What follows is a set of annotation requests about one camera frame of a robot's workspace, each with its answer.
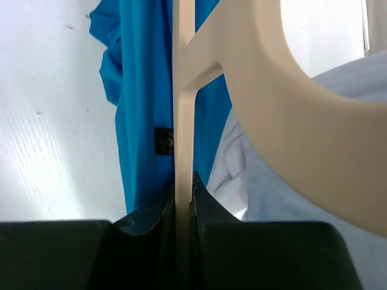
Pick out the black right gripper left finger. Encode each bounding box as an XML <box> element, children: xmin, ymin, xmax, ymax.
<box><xmin>1</xmin><ymin>182</ymin><xmax>175</xmax><ymax>289</ymax></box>

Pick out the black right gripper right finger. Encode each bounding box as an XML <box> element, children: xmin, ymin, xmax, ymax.
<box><xmin>190</xmin><ymin>173</ymin><xmax>362</xmax><ymax>289</ymax></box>

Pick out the beige wooden hanger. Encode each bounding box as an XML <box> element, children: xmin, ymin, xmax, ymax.
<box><xmin>172</xmin><ymin>1</ymin><xmax>386</xmax><ymax>289</ymax></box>

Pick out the blue t shirt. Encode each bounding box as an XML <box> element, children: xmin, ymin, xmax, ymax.
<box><xmin>88</xmin><ymin>0</ymin><xmax>233</xmax><ymax>212</ymax></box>

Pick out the white mesh tank top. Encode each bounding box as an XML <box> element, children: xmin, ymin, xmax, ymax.
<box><xmin>208</xmin><ymin>51</ymin><xmax>387</xmax><ymax>290</ymax></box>

